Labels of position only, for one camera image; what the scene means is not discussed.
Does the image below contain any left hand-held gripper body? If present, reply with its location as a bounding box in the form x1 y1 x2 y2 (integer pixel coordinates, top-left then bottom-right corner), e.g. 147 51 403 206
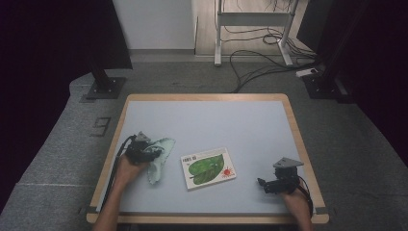
124 131 161 167

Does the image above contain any light green cloth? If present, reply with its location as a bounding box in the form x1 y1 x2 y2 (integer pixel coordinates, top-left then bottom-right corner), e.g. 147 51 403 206
142 137 177 186

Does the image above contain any white desk frame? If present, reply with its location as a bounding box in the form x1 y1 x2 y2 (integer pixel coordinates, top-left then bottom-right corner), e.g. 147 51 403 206
214 0 301 67

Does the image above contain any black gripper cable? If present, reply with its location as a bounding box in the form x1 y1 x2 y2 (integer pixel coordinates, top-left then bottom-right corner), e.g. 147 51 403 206
99 134 138 214
296 175 315 219

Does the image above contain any white power strip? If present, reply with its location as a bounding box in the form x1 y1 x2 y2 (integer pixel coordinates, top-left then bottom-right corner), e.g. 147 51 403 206
295 67 319 79

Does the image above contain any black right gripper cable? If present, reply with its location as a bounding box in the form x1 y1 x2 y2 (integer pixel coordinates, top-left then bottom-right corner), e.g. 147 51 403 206
296 175 315 219

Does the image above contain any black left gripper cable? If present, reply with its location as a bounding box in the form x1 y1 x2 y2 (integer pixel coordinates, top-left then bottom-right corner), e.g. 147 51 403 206
99 134 138 214

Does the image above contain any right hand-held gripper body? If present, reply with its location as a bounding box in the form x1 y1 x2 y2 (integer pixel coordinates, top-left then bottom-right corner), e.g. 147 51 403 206
272 157 304 195

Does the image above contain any caterpillar picture board book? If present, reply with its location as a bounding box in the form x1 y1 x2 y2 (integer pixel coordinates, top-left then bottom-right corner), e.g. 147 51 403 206
180 146 238 192

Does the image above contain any tangle of black floor cables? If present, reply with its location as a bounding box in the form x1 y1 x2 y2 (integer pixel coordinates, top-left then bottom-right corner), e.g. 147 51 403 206
220 0 321 94

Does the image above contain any dark curtain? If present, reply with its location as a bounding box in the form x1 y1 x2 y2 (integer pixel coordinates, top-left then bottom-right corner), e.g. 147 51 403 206
296 0 408 171
0 0 134 213

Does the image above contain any wooden table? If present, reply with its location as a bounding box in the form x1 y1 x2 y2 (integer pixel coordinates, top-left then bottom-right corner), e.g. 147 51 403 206
86 92 330 225

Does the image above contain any black stand with base plate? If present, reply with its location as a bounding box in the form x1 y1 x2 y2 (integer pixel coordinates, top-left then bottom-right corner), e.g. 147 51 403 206
85 57 128 100
302 0 354 104

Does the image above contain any person's right hand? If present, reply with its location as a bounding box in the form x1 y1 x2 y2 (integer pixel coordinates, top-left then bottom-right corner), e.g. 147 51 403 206
282 191 313 217

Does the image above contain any person's left hand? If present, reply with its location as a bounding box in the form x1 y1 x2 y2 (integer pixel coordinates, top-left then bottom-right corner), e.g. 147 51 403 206
114 153 150 189

